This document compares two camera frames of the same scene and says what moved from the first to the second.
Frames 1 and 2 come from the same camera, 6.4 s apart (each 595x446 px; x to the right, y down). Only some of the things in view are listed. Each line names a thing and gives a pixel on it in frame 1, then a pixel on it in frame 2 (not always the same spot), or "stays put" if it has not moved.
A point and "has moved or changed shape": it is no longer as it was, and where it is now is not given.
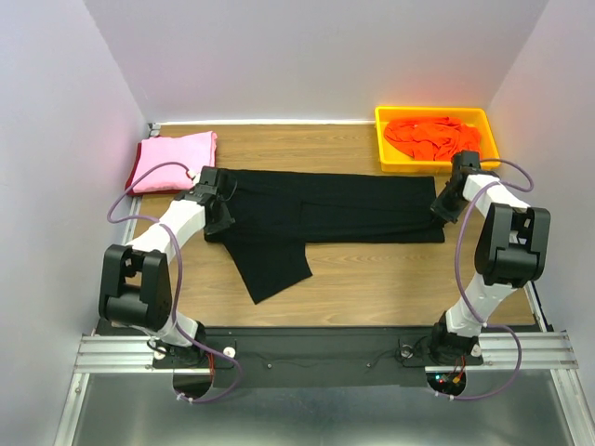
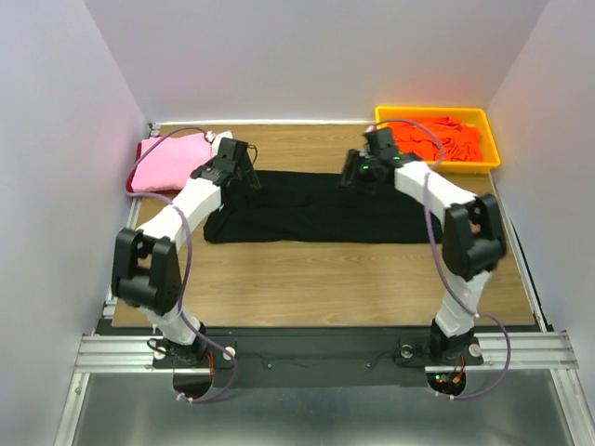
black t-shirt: (276, 213) has moved or changed shape
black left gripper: (223, 222) → (249, 173)
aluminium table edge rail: (138, 200) stays put
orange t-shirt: (434, 138) stays put
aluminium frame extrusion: (115, 354) stays put
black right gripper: (440, 209) → (351, 170)
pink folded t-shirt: (193, 150) stays put
